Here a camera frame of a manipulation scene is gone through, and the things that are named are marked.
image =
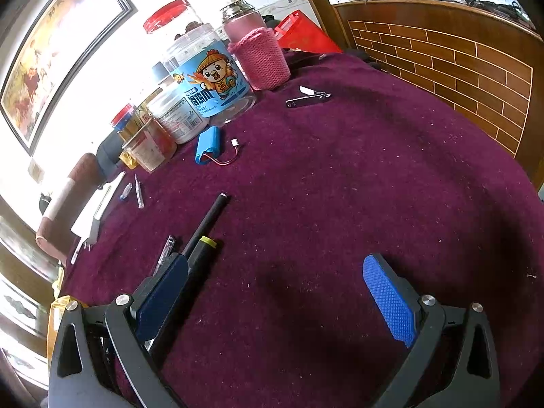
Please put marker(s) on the dark grey sofa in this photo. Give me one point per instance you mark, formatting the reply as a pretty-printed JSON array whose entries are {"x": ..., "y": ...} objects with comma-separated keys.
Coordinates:
[{"x": 106, "y": 151}]

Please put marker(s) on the white label plastic jar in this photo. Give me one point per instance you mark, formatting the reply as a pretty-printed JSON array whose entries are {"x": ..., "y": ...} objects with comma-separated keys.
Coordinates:
[{"x": 178, "y": 117}]

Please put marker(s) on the clear gel pen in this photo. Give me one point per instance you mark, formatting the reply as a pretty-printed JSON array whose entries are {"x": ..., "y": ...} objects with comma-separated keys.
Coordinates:
[{"x": 166, "y": 248}]

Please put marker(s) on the brown chair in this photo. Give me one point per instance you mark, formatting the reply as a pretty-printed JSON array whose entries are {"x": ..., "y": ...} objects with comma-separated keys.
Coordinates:
[{"x": 68, "y": 204}]

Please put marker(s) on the white paper sheets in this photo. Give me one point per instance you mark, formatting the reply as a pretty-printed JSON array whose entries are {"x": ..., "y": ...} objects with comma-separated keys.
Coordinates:
[{"x": 97, "y": 212}]

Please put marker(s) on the small red lid jar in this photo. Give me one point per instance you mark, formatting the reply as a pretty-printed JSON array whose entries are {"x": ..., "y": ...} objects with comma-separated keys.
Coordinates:
[{"x": 125, "y": 121}]

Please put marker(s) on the framed wall picture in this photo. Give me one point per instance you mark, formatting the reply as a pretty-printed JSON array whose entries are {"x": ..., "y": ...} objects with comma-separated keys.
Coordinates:
[{"x": 55, "y": 46}]

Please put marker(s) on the red bag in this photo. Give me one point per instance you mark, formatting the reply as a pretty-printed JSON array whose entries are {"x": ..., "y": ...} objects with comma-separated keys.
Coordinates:
[{"x": 301, "y": 34}]

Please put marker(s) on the clear cup with red label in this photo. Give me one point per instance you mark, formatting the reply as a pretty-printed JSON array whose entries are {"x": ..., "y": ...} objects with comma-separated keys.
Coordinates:
[{"x": 148, "y": 146}]

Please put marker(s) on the thin clear pen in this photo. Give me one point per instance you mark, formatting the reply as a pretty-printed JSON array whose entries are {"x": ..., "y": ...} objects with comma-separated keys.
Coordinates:
[{"x": 139, "y": 191}]

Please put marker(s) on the short clear blue pen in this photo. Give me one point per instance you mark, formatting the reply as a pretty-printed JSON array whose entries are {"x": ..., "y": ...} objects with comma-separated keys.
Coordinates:
[{"x": 126, "y": 191}]

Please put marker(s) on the wooden cabinet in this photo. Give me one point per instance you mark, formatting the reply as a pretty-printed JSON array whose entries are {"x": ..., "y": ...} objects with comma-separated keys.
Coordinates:
[{"x": 446, "y": 63}]

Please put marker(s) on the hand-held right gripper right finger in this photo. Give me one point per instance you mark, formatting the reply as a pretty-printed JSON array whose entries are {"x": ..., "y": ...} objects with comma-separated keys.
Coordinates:
[{"x": 389, "y": 301}]

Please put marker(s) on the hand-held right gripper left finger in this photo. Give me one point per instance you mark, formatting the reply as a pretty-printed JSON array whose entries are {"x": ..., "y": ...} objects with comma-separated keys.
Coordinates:
[{"x": 163, "y": 297}]

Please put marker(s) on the wooden framed window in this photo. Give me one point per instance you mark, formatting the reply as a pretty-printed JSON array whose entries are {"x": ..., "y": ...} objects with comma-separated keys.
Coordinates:
[{"x": 19, "y": 263}]

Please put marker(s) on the blue cartoon label jar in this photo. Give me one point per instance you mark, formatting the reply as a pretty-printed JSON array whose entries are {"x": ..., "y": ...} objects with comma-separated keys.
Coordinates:
[{"x": 212, "y": 80}]

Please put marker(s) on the wall switch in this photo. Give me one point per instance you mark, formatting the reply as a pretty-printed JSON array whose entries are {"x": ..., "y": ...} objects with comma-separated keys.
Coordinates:
[{"x": 36, "y": 171}]

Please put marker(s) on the large red lid clear jar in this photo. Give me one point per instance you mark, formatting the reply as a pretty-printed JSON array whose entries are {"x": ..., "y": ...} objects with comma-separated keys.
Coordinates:
[{"x": 170, "y": 17}]

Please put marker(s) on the pink knitted sleeve bottle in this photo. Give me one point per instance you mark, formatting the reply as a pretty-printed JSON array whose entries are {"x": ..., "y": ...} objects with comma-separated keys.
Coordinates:
[{"x": 259, "y": 55}]

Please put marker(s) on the blue battery pack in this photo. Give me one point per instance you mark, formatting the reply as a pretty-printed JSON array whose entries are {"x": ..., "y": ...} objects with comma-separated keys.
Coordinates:
[{"x": 208, "y": 144}]

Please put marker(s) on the metal nail clipper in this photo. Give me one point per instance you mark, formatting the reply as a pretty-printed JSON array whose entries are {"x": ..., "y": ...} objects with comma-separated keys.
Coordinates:
[{"x": 308, "y": 98}]

